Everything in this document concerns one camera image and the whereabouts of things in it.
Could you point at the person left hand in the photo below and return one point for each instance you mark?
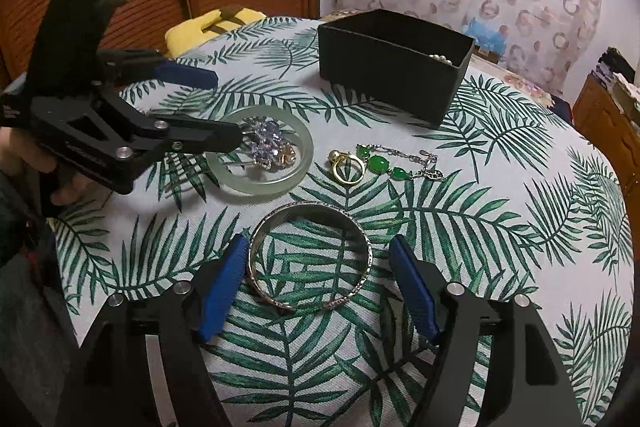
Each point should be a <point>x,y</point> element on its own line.
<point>20,154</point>

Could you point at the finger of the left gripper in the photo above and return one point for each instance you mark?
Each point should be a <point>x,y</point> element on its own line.
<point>195,136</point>
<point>185,75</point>

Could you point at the wooden sideboard cabinet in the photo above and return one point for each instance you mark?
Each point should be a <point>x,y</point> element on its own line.
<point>599,120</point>

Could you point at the pale green jade bangle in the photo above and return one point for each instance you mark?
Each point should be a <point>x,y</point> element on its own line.
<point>255,181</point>

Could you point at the floral bed quilt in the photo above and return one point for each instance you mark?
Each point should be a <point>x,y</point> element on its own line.
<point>557,105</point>

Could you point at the palm leaf tablecloth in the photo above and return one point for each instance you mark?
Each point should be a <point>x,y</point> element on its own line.
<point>305,224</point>

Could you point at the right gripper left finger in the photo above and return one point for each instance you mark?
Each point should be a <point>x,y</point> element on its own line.
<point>216,285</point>

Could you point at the dark folded clothes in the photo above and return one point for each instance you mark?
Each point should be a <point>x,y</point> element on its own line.
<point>615,62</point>

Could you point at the purple crystal brooch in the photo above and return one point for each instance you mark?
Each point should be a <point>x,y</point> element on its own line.
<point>267,144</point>

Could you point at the silver cuff bangle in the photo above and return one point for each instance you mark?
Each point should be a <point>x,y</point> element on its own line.
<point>328,215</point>

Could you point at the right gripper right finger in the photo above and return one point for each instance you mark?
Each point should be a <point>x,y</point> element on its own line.
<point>420,284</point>

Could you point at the black jewelry box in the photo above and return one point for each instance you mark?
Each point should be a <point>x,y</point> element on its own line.
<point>396,59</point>

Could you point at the stack of papers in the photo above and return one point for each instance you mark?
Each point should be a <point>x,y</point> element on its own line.
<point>627,94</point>

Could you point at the blue cloth on box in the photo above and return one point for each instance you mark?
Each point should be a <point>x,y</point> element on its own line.
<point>488,43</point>

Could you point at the yellow plush toy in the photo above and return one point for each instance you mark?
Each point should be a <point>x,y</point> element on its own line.
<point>192,33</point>

